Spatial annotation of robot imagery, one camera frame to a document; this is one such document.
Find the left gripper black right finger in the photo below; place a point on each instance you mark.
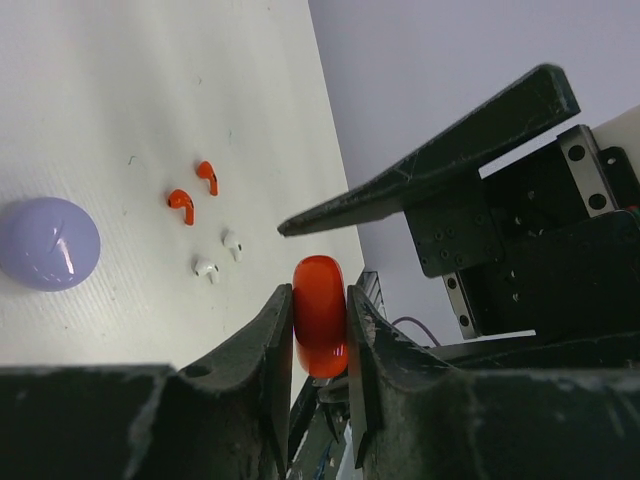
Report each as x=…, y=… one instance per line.
x=568, y=411

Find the purple round charging case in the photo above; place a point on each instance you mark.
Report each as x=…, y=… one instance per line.
x=48, y=244

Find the white earbud right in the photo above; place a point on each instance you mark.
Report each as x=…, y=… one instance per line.
x=232, y=243

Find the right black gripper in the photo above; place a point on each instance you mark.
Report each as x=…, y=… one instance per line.
x=543, y=251

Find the white earbud left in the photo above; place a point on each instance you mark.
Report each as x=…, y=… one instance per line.
x=206, y=268

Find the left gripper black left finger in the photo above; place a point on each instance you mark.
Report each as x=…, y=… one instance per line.
x=225, y=416

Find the white earbud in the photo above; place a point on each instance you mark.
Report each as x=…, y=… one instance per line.
x=232, y=243
x=206, y=268

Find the grey slotted cable duct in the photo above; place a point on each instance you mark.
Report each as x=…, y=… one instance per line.
x=369, y=282

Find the red round charging case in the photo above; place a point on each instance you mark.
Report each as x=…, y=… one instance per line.
x=319, y=309

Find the red earbud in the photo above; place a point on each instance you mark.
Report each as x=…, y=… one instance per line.
x=206, y=171
x=180, y=199

